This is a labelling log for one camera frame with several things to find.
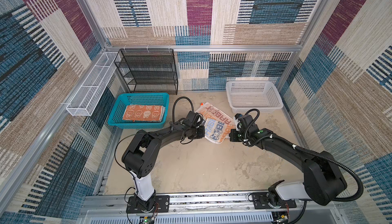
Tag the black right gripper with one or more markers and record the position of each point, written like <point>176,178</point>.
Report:
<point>232,136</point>

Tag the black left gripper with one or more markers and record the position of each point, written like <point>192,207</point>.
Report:
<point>201,133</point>

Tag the white plastic laundry basket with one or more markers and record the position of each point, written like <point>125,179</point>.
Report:
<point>244,95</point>

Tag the orange and cream towel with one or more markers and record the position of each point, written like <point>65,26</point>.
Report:
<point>144,113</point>

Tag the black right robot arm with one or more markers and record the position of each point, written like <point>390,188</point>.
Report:
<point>322,179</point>

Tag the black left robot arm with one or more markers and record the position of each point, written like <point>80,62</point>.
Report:
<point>141,154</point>

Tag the teal plastic basket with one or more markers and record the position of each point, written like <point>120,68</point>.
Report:
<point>115,118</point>

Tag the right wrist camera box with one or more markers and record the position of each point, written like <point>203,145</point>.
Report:
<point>239,122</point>

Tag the aluminium frame post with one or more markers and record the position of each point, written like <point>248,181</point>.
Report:
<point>313,21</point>

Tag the black wire shelf rack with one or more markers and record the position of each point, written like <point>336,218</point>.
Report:
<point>148,70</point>

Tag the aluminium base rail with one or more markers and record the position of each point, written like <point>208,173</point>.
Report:
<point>222,207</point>

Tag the white wire mesh tray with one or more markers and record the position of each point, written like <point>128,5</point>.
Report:
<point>87,97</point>

